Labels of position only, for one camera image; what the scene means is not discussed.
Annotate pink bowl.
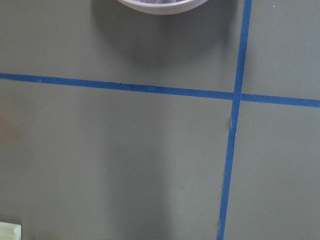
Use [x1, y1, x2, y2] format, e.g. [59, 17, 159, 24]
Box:
[118, 0, 207, 16]

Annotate wooden cutting board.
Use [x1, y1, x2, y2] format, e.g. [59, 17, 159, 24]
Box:
[0, 222, 22, 240]

